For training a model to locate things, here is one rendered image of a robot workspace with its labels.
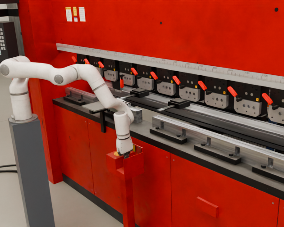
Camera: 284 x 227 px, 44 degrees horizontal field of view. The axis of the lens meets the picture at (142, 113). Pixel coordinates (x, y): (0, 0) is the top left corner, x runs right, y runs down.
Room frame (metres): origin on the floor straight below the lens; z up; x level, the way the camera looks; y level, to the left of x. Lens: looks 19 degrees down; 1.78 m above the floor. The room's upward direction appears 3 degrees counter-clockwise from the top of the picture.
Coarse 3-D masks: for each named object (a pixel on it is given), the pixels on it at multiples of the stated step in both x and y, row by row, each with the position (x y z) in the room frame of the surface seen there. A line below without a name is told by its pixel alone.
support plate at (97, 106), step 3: (96, 102) 2.62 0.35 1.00; (99, 102) 2.61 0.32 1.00; (84, 105) 2.55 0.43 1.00; (87, 105) 2.54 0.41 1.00; (90, 105) 2.54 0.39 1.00; (93, 105) 2.54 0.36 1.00; (96, 105) 2.53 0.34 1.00; (99, 105) 2.53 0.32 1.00; (87, 108) 2.48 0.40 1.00; (90, 108) 2.47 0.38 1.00; (93, 108) 2.47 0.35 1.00; (96, 108) 2.47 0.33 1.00; (99, 108) 2.46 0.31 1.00; (102, 108) 2.46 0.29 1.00; (105, 108) 2.47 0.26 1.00; (93, 111) 2.42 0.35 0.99; (96, 111) 2.42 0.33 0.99
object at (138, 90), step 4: (140, 88) 2.85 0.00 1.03; (132, 92) 2.80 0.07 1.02; (136, 92) 2.77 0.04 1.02; (140, 92) 2.76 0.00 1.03; (144, 92) 2.77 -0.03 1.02; (148, 92) 2.80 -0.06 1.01; (124, 96) 2.73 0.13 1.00; (128, 96) 2.72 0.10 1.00; (132, 96) 2.74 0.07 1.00; (136, 96) 2.76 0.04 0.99; (140, 96) 2.74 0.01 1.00; (144, 96) 2.77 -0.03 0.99
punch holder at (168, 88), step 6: (162, 72) 2.21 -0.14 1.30; (168, 72) 2.17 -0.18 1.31; (174, 72) 2.14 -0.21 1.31; (162, 78) 2.21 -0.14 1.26; (168, 78) 2.17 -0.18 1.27; (162, 84) 2.21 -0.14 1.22; (168, 84) 2.16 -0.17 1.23; (174, 84) 2.14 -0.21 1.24; (162, 90) 2.21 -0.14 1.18; (168, 90) 2.16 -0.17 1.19; (174, 90) 2.14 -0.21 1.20
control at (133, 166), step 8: (112, 152) 2.16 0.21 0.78; (136, 152) 2.13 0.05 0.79; (112, 160) 2.08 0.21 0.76; (120, 160) 2.08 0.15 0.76; (128, 160) 2.01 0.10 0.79; (136, 160) 2.04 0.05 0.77; (112, 168) 2.09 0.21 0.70; (120, 168) 2.07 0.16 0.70; (128, 168) 2.01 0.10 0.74; (136, 168) 2.04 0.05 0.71; (120, 176) 2.02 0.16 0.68; (128, 176) 2.00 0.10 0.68
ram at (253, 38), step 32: (64, 0) 3.10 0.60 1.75; (96, 0) 2.73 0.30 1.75; (128, 0) 2.44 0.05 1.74; (160, 0) 2.21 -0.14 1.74; (192, 0) 2.02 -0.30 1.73; (224, 0) 1.85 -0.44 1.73; (256, 0) 1.72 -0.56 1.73; (64, 32) 3.14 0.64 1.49; (96, 32) 2.76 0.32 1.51; (128, 32) 2.46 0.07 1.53; (160, 32) 2.22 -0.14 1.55; (192, 32) 2.02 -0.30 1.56; (224, 32) 1.85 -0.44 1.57; (256, 32) 1.71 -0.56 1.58; (160, 64) 2.22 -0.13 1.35; (224, 64) 1.84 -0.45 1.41; (256, 64) 1.70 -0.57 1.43
